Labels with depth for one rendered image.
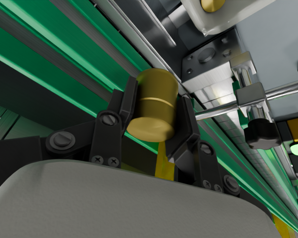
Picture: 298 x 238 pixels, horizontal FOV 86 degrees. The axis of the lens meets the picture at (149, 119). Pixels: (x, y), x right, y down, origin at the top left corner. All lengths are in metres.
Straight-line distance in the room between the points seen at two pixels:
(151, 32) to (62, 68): 0.14
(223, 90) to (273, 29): 0.16
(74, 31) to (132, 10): 0.10
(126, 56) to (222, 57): 0.14
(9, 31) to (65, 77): 0.07
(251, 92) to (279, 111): 0.42
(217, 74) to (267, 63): 0.21
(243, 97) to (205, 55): 0.11
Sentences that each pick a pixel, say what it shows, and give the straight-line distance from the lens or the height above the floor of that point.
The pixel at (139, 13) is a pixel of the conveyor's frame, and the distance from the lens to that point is 0.27.
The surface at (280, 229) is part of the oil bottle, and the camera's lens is 1.39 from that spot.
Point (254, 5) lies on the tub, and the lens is 0.28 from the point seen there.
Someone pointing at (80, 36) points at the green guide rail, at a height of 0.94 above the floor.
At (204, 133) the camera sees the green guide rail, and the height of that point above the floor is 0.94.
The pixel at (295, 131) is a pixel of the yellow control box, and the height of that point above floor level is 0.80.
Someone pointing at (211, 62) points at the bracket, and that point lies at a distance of 0.27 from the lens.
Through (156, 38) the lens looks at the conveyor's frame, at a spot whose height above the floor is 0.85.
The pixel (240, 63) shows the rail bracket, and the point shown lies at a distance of 0.24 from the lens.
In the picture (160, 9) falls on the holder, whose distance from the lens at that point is 0.34.
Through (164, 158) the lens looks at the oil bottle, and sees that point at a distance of 0.29.
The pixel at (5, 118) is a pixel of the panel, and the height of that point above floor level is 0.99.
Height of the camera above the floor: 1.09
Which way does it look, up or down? 33 degrees down
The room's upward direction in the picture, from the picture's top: 170 degrees counter-clockwise
